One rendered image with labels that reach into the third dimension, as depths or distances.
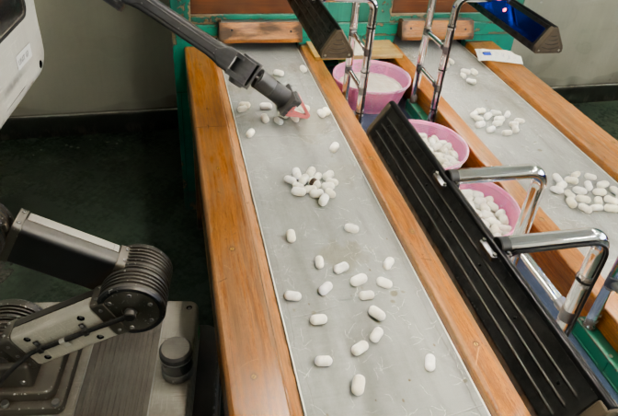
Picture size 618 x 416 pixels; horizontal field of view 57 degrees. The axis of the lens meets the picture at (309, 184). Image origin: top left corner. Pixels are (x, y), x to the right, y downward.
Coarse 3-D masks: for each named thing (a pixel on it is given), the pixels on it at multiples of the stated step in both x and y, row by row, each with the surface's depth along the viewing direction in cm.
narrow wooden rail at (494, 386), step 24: (312, 72) 195; (336, 96) 179; (336, 120) 170; (360, 144) 155; (384, 168) 147; (384, 192) 138; (408, 216) 131; (408, 240) 124; (432, 264) 118; (432, 288) 112; (456, 312) 108; (456, 336) 103; (480, 336) 103; (480, 360) 99; (480, 384) 96; (504, 384) 95; (504, 408) 92
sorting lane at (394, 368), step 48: (240, 96) 180; (240, 144) 156; (288, 144) 158; (288, 192) 139; (336, 192) 141; (336, 240) 126; (384, 240) 127; (288, 288) 113; (336, 288) 114; (384, 288) 115; (288, 336) 103; (336, 336) 104; (384, 336) 105; (432, 336) 106; (336, 384) 96; (384, 384) 97; (432, 384) 97
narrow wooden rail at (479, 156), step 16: (400, 64) 203; (448, 112) 175; (464, 128) 167; (480, 144) 160; (480, 160) 154; (496, 160) 154; (512, 192) 142; (544, 224) 132; (544, 256) 129; (560, 256) 124; (576, 256) 124; (544, 272) 129; (560, 272) 124; (576, 272) 119; (560, 288) 124; (592, 304) 115; (608, 304) 112; (608, 320) 111; (608, 336) 111
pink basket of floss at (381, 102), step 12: (360, 60) 203; (372, 60) 203; (336, 72) 196; (372, 72) 204; (384, 72) 203; (396, 72) 200; (408, 84) 189; (372, 96) 183; (384, 96) 184; (396, 96) 187; (372, 108) 188
